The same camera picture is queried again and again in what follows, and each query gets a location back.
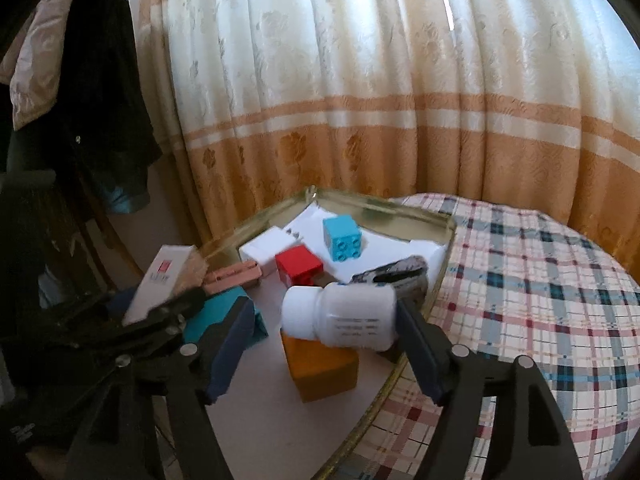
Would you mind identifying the large teal building block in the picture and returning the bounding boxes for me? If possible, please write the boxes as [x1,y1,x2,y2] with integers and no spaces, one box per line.
[182,287,269,346]

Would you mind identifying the black floral pouch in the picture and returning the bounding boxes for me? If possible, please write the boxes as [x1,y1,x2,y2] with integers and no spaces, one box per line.
[350,255,431,306]

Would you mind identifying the white carton with pink label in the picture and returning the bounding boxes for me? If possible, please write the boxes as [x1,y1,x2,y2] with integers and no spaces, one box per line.
[121,245,208,326]

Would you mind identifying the black jacket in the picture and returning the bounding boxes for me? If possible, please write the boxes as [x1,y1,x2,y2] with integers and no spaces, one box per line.
[20,0,163,201]

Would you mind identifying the small teal building block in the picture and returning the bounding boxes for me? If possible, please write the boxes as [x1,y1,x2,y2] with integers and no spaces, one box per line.
[322,215,366,262]

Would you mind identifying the brown wooden comb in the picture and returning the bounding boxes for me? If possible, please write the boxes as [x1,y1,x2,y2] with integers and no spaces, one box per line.
[202,261,263,295]

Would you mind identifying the teal cloth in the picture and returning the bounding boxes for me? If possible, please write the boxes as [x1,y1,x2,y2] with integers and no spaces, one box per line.
[102,180,151,213]

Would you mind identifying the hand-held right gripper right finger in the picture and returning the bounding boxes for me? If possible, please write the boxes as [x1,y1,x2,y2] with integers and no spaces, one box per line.
[396,299,583,480]

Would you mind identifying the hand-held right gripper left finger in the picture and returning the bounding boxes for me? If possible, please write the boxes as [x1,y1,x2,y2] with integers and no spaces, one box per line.
[67,297,257,480]

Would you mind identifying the beige quilted cloth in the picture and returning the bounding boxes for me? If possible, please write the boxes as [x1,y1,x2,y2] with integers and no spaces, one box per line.
[0,0,81,131]

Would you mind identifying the white plastic bottle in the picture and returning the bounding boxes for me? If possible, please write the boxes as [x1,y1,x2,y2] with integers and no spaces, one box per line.
[281,282,401,353]

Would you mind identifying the orange block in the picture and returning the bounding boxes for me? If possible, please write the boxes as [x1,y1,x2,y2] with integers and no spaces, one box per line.
[280,330,360,403]

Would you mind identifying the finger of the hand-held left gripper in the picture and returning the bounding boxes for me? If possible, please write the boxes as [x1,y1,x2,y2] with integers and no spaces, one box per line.
[60,287,208,356]

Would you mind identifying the white charger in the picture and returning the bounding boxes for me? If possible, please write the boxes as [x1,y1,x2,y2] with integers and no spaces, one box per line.
[238,226,306,277]

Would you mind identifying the dark wooden chair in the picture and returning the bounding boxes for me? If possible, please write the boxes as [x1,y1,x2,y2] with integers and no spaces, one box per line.
[0,169,146,306]

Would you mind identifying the cream and orange curtain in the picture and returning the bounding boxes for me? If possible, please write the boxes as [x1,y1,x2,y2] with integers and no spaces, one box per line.
[135,0,640,281]

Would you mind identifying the red cube box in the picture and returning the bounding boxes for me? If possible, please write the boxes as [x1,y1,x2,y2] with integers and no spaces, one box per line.
[275,246,325,288]

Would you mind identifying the gold metal tray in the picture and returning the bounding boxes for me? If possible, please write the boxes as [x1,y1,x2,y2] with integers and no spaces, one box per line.
[200,187,457,480]

